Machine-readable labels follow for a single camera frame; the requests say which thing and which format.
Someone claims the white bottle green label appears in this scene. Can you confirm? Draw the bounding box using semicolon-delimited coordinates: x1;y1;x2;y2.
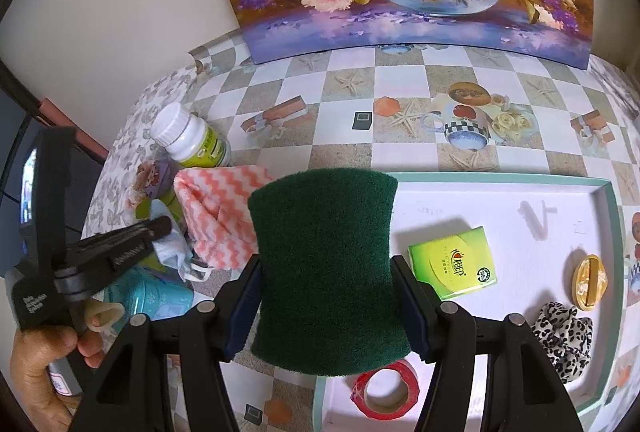
150;103;232;167

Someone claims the light blue face mask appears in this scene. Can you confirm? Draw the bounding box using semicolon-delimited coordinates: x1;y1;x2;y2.
150;212;211;283

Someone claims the grey floral tablecloth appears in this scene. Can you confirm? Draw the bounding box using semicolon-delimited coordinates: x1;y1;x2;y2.
80;56;640;240

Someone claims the yellow-green small box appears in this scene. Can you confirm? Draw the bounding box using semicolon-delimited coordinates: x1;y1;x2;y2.
135;194;181;223

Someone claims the person's left hand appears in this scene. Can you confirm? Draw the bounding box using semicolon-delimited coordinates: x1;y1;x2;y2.
10;299;126;432

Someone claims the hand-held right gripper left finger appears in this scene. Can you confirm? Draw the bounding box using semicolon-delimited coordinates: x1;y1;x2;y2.
70;254;263;432

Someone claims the leopard print scrunchie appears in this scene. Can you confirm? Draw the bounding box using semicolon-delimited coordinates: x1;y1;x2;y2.
530;302;595;385

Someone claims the green tissue packet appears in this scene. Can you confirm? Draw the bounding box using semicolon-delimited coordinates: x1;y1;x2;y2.
407;226;499;301

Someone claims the green and yellow sponge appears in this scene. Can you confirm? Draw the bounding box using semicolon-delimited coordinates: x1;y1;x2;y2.
247;168;413;379

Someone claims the teal shallow box tray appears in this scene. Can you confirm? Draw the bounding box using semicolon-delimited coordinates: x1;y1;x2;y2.
312;172;626;432

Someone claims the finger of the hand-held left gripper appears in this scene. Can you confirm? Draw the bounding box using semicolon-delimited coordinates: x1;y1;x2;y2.
55;216;173;300

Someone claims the teal wipes packet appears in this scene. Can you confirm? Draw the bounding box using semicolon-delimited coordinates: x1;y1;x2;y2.
102;267;196;323

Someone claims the pink zigzag cloth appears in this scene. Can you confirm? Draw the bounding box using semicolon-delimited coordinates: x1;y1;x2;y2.
173;164;275;270

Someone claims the purple cartoon packet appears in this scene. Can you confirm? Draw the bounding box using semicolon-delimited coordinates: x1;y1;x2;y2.
131;159;182;207

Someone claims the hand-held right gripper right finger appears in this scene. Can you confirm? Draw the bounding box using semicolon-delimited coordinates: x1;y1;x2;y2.
390;254;586;432

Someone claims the red tape roll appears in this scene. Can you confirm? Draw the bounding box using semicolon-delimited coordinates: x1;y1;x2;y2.
350;358;421;419

